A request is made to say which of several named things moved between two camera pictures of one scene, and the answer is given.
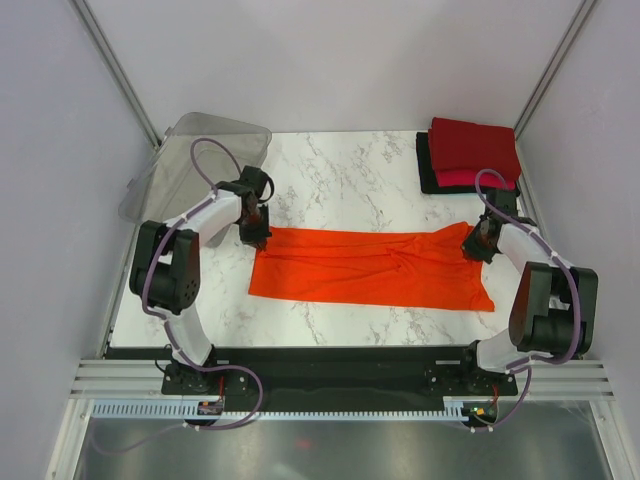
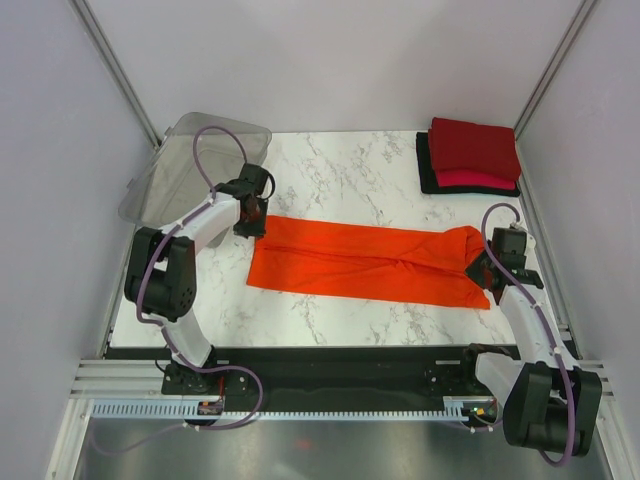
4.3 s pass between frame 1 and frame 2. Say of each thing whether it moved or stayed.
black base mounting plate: stayed
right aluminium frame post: stayed
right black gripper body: moved
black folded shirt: stayed
